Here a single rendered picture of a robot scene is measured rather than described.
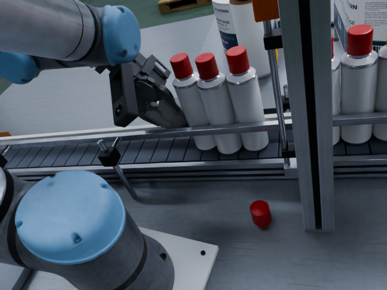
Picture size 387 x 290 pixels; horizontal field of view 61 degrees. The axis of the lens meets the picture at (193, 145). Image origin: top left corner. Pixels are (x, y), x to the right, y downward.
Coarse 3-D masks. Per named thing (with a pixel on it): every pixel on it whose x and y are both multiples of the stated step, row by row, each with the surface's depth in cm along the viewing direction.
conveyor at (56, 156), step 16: (80, 144) 83; (96, 144) 81; (128, 144) 78; (144, 144) 76; (160, 144) 74; (176, 144) 72; (192, 144) 71; (272, 144) 64; (368, 144) 57; (384, 144) 56; (16, 160) 86; (32, 160) 84; (48, 160) 82; (64, 160) 80; (80, 160) 79; (96, 160) 77; (128, 160) 73; (144, 160) 72; (160, 160) 70; (176, 160) 69; (192, 160) 67; (208, 160) 66; (224, 160) 65
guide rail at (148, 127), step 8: (272, 120) 65; (104, 128) 79; (112, 128) 78; (120, 128) 77; (128, 128) 76; (136, 128) 75; (144, 128) 75; (152, 128) 74; (160, 128) 73; (8, 136) 90; (16, 136) 89; (24, 136) 87; (32, 136) 86; (40, 136) 85; (48, 136) 84; (56, 136) 84; (64, 136) 83
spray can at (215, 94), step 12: (204, 60) 53; (204, 72) 54; (216, 72) 55; (204, 84) 55; (216, 84) 55; (204, 96) 57; (216, 96) 56; (228, 96) 57; (204, 108) 60; (216, 108) 58; (228, 108) 58; (216, 120) 59; (228, 120) 60; (228, 144) 63; (240, 144) 65
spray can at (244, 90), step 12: (240, 48) 53; (228, 60) 53; (240, 60) 52; (240, 72) 53; (252, 72) 54; (228, 84) 55; (240, 84) 54; (252, 84) 54; (240, 96) 55; (252, 96) 55; (240, 108) 57; (252, 108) 57; (240, 120) 59; (252, 120) 58; (264, 120) 61; (252, 132) 60; (264, 132) 61; (252, 144) 62; (264, 144) 63
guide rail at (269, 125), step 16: (384, 112) 51; (176, 128) 63; (192, 128) 61; (208, 128) 60; (224, 128) 59; (240, 128) 58; (256, 128) 57; (272, 128) 56; (288, 128) 56; (0, 144) 78; (16, 144) 76; (32, 144) 75; (48, 144) 73; (64, 144) 72
